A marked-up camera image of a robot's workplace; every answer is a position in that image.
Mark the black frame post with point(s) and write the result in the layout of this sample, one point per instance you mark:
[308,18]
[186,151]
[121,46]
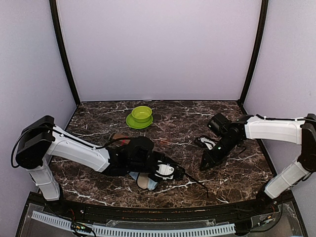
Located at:
[255,52]
[62,51]

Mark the right black frame post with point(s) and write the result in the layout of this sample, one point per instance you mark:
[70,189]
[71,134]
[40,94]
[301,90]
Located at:
[255,52]

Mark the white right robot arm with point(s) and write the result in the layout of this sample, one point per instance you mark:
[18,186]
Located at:
[300,131]

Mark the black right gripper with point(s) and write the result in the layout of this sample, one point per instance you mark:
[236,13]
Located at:
[212,160]

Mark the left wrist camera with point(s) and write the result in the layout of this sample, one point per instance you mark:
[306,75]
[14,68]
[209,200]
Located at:
[163,171]

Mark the left black frame post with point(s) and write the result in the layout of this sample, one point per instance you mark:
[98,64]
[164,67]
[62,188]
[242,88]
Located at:
[62,51]

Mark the pink translucent sunglasses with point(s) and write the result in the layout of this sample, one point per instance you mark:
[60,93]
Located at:
[164,142]

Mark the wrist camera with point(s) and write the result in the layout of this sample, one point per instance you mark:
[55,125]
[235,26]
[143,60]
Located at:
[204,142]
[163,171]

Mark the black sunglasses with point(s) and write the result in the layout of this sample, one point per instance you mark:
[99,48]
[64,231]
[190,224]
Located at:
[196,181]

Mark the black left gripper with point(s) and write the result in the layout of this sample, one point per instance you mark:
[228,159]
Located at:
[175,173]

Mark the green plastic bowl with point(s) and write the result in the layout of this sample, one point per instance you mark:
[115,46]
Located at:
[141,113]

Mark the light blue cloth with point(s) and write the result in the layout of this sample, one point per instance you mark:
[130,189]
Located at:
[134,175]
[152,184]

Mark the green plastic plate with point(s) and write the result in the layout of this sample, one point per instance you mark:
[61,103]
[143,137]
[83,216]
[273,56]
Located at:
[132,123]

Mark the white slotted cable duct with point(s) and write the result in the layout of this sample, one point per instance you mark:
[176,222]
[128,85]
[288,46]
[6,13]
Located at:
[133,229]

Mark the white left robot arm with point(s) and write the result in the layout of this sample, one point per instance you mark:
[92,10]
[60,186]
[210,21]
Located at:
[118,157]

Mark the black checkered glasses case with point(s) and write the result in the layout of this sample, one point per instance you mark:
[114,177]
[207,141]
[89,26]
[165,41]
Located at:
[142,181]

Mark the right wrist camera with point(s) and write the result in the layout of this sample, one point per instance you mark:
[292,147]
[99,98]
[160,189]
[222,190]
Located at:
[204,142]

